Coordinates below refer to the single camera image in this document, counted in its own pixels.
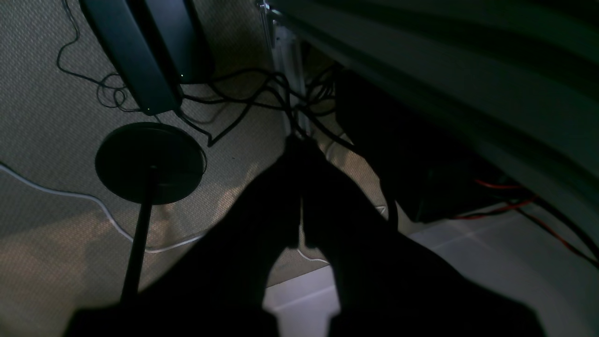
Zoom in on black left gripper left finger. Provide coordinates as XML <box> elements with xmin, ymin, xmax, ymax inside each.
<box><xmin>66</xmin><ymin>138</ymin><xmax>301</xmax><ymax>337</ymax></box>

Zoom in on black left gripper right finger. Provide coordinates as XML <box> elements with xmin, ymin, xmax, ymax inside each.
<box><xmin>299</xmin><ymin>140</ymin><xmax>545</xmax><ymax>337</ymax></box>

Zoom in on black round stand base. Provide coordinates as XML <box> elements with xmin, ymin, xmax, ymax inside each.
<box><xmin>95</xmin><ymin>122</ymin><xmax>207</xmax><ymax>303</ymax></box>

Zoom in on aluminium table leg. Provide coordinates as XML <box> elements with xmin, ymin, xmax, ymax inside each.
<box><xmin>254</xmin><ymin>0</ymin><xmax>313</xmax><ymax>136</ymax></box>

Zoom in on black computer tower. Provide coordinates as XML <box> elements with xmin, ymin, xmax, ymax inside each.
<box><xmin>80</xmin><ymin>0</ymin><xmax>216</xmax><ymax>117</ymax></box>

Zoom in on white floor cable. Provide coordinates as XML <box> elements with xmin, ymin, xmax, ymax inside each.
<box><xmin>0</xmin><ymin>161</ymin><xmax>206</xmax><ymax>254</ymax></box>

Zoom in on red wire under table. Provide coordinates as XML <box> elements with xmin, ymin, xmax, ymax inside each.
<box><xmin>452</xmin><ymin>179</ymin><xmax>599</xmax><ymax>267</ymax></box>

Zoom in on black tangled floor cables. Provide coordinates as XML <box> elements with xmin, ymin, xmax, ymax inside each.
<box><xmin>56</xmin><ymin>0</ymin><xmax>356</xmax><ymax>150</ymax></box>

